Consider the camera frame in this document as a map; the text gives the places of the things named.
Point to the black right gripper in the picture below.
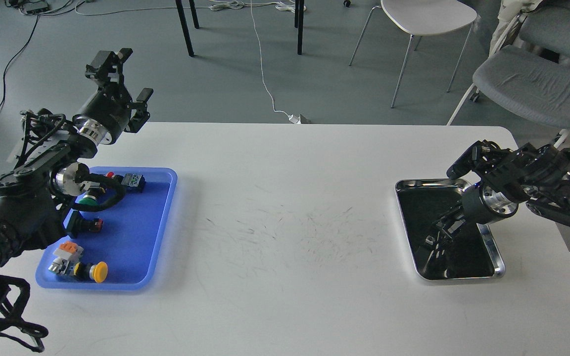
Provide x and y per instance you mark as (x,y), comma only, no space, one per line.
(479,204)

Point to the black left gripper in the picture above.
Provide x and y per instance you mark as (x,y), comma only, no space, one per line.
(108,112)

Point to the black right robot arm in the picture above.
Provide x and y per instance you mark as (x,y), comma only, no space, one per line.
(536,177)

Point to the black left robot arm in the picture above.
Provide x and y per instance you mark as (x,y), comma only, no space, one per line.
(41,200)

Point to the silver metal tray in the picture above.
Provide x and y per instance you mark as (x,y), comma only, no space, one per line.
(473,254)

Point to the grey black contact block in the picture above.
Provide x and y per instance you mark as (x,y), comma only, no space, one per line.
(133,182)

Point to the black table leg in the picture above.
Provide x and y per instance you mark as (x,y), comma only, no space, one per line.
(299,23)
(194,15)
(184,27)

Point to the black power strip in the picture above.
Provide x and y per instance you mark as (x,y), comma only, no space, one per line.
(29,7)

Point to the blue plastic tray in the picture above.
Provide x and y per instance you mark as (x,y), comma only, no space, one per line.
(130,239)

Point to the orange white contact block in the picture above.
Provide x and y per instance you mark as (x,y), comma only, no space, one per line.
(69,251)

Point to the grey cushioned chair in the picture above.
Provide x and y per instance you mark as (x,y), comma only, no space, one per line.
(546,22)
(534,88)

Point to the white chair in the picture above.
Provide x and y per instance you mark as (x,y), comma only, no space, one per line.
(420,18)

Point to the green push button switch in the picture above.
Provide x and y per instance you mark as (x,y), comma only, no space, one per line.
(88,199)

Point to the black selector switch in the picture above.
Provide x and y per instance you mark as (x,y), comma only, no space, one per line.
(77,224)

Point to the yellow push button switch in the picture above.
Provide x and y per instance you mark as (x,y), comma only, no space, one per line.
(80,271)

